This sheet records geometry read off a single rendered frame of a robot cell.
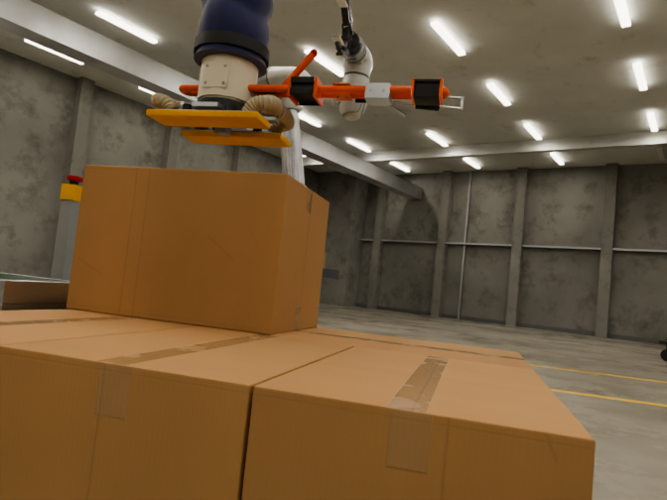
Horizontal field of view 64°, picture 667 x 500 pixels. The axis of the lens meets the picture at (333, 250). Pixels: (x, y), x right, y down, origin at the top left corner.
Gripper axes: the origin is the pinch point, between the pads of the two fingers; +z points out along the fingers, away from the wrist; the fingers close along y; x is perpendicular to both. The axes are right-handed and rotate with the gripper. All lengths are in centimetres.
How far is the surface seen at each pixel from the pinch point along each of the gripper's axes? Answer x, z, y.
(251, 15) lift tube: 16.8, 28.8, 14.0
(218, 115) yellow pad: 19, 37, 47
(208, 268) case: 13, 43, 88
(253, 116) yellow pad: 9, 37, 47
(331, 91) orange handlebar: -8.3, 24.5, 35.2
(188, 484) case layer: -20, 102, 117
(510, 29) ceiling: -66, -700, -348
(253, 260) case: 1, 43, 85
